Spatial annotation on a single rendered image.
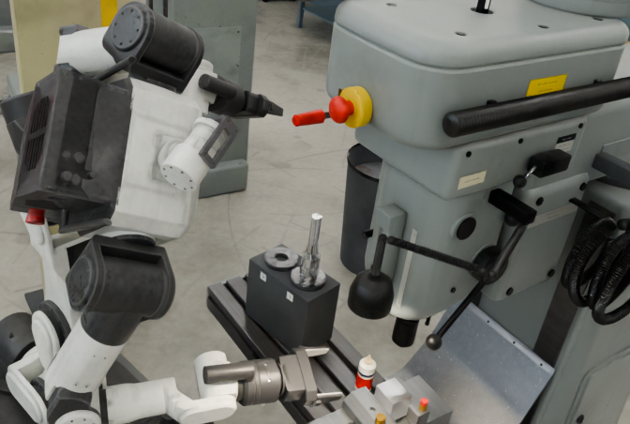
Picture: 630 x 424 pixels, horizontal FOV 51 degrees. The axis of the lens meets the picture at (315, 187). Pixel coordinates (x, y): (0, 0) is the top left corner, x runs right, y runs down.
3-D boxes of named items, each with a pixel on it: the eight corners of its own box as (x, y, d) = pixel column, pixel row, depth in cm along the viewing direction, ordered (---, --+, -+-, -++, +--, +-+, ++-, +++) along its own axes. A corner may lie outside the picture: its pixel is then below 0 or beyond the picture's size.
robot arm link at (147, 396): (166, 428, 124) (57, 449, 118) (159, 386, 132) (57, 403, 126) (165, 391, 118) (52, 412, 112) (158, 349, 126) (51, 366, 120)
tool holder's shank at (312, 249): (320, 253, 162) (325, 216, 156) (313, 260, 159) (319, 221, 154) (308, 249, 163) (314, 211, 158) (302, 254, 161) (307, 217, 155)
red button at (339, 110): (339, 128, 94) (343, 103, 92) (323, 117, 96) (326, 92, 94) (357, 125, 95) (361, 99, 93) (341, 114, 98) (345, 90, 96)
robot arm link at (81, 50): (29, 83, 131) (105, 75, 119) (38, 20, 132) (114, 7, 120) (77, 97, 141) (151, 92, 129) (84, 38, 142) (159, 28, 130)
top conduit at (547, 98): (457, 143, 86) (462, 118, 85) (434, 129, 89) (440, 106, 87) (642, 98, 111) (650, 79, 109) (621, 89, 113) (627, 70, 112)
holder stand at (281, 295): (299, 358, 167) (307, 297, 157) (244, 313, 180) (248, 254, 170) (332, 338, 175) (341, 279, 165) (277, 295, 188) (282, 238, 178)
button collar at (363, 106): (359, 134, 95) (365, 96, 92) (335, 118, 99) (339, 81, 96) (369, 132, 96) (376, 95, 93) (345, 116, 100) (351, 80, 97)
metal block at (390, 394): (388, 423, 142) (393, 404, 139) (371, 403, 146) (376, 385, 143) (406, 415, 145) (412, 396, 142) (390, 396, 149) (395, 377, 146)
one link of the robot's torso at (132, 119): (-33, 249, 117) (41, 235, 91) (2, 73, 125) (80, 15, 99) (120, 270, 137) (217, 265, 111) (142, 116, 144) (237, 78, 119)
